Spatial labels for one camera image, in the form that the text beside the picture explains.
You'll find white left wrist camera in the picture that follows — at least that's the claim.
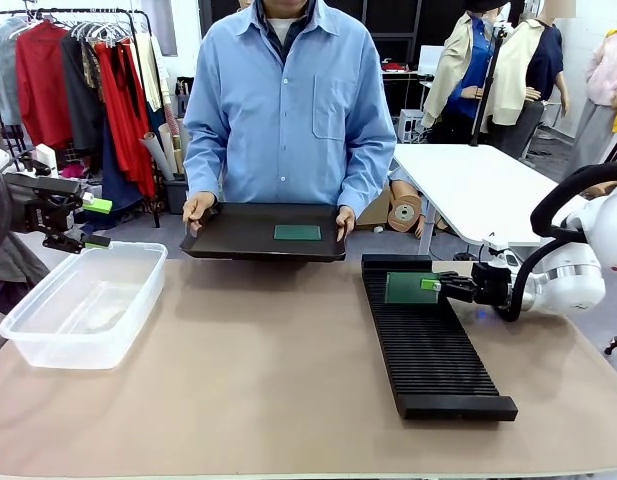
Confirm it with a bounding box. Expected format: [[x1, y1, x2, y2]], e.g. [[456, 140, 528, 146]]
[[18, 143, 59, 179]]

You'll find navy hanging garment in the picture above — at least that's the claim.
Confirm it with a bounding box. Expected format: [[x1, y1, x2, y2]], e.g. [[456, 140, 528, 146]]
[[101, 119, 145, 214]]

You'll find black plastic tray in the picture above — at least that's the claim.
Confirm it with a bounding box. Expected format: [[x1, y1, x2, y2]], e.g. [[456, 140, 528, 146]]
[[180, 202, 348, 263]]

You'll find beige paper roll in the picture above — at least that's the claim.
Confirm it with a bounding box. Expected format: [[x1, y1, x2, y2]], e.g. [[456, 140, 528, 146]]
[[157, 122, 182, 176]]

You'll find white monitor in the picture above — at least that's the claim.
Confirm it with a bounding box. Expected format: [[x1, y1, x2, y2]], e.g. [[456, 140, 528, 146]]
[[418, 44, 446, 76]]

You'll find red shirt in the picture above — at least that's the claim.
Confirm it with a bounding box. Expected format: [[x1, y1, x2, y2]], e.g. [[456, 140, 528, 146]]
[[15, 22, 74, 152]]

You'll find red dress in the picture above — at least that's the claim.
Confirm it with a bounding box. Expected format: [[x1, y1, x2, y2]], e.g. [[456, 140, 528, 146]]
[[94, 42, 157, 199]]

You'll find white crate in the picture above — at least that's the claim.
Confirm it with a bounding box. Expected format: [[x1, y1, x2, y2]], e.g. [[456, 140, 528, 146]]
[[397, 108, 425, 145]]

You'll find plain cardboard box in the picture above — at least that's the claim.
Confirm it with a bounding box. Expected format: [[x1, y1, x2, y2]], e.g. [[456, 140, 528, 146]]
[[355, 188, 393, 232]]

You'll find black clothes rack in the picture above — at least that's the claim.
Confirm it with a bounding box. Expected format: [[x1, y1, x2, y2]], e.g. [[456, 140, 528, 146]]
[[0, 7, 163, 229]]

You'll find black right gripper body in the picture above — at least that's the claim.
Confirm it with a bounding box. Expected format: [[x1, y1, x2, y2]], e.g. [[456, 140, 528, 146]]
[[470, 262, 512, 307]]

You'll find brown paper roll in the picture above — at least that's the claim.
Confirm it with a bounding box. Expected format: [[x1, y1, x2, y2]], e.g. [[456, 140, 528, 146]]
[[386, 167, 430, 239]]

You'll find white table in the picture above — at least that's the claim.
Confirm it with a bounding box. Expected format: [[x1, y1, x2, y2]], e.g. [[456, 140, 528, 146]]
[[391, 143, 589, 256]]

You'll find person's left forearm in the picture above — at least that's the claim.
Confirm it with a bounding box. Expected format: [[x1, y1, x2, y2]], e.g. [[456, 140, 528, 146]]
[[337, 142, 398, 219]]

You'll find black tripod pole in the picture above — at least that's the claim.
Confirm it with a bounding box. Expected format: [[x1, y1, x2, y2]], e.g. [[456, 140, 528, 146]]
[[469, 24, 509, 148]]

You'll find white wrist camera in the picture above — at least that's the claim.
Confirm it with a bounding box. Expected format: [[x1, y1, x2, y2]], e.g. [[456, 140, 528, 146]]
[[18, 143, 59, 179], [481, 238, 520, 271]]

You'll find person's right forearm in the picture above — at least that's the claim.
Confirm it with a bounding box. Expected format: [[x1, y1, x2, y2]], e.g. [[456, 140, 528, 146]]
[[183, 139, 228, 202]]

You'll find black hanging garment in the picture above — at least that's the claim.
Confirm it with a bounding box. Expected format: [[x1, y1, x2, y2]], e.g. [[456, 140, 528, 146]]
[[61, 32, 106, 159]]

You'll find grey cloth pile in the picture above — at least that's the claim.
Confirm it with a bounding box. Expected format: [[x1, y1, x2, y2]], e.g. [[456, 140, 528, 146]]
[[0, 232, 50, 317]]

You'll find person in blue shirt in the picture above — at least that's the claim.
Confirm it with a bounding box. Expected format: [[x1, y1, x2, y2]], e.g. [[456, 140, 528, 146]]
[[182, 0, 398, 221]]

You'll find mannequin cream jacket navy top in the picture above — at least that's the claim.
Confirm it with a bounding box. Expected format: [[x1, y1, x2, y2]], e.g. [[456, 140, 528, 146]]
[[490, 0, 572, 159]]

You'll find clear plastic box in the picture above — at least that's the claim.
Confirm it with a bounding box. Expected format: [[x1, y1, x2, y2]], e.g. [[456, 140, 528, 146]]
[[0, 241, 169, 371]]

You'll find mannequin pink top grey skirt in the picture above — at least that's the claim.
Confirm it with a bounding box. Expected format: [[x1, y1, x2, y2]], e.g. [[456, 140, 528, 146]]
[[560, 12, 617, 189]]

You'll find cream hanging garment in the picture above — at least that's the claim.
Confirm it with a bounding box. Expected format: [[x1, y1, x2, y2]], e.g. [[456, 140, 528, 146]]
[[134, 32, 172, 114]]

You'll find person's left hand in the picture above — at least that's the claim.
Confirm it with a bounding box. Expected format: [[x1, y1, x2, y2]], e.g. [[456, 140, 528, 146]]
[[335, 205, 358, 244]]

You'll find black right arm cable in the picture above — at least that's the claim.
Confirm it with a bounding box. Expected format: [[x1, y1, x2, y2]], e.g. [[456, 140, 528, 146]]
[[497, 162, 617, 324]]

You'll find black storage bin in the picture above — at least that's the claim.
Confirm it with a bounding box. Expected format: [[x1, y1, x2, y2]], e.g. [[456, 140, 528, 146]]
[[163, 174, 191, 216]]

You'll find mannequin beige jacket blue shirt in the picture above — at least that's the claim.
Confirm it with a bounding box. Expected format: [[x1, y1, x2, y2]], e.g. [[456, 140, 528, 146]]
[[421, 0, 504, 146]]

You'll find green PCB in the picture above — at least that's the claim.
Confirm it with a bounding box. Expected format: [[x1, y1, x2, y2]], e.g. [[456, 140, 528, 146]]
[[385, 272, 438, 306], [273, 224, 323, 242]]

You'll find grey slanted paper roll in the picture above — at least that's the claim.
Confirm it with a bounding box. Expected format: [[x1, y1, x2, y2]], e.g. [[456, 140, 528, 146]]
[[139, 130, 175, 182]]

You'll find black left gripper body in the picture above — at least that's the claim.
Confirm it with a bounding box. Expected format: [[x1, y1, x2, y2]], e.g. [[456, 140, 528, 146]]
[[5, 173, 84, 236]]

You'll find light grey hanging garment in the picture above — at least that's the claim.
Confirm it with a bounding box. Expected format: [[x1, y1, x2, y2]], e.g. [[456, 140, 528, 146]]
[[0, 18, 22, 127]]

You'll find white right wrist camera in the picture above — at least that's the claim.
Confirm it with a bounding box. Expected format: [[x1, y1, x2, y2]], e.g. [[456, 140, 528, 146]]
[[481, 238, 520, 271]]

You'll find black slotted PCB rack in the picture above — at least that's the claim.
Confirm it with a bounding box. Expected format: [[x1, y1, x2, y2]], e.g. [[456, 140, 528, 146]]
[[361, 253, 519, 422]]

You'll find person's right hand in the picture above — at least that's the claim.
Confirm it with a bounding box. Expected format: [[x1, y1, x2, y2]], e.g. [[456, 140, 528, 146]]
[[181, 192, 220, 236]]

